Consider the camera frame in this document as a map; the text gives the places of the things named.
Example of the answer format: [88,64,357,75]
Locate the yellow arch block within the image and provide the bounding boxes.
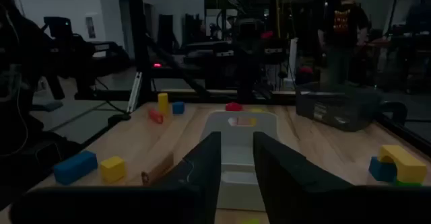
[376,145,428,184]

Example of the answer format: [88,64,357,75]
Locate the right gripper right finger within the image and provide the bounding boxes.
[254,132,353,224]

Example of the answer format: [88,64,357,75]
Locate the silver metal strut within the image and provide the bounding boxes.
[126,71,144,114]

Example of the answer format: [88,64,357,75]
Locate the yellow cube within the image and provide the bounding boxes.
[100,155,127,184]

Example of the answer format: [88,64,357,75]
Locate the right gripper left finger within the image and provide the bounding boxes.
[151,131,222,224]

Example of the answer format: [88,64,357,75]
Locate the plain wooden block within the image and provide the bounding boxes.
[140,152,175,187]

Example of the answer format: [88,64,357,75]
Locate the black robot station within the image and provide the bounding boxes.
[42,15,132,100]

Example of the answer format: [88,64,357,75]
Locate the green cube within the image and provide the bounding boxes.
[393,179,424,187]

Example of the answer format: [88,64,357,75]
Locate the orange-red long block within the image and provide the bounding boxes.
[148,108,165,124]

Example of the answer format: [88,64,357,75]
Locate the person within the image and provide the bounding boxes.
[318,0,371,87]

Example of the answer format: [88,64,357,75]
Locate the yellow long block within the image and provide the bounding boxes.
[157,92,170,116]

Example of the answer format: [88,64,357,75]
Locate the blue rectangular block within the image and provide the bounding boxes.
[53,149,99,186]
[368,156,398,184]

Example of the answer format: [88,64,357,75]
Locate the white rectangular plastic bin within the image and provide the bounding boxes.
[200,111,280,213]

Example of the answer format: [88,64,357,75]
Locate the dark grey translucent bin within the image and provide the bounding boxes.
[295,82,383,133]

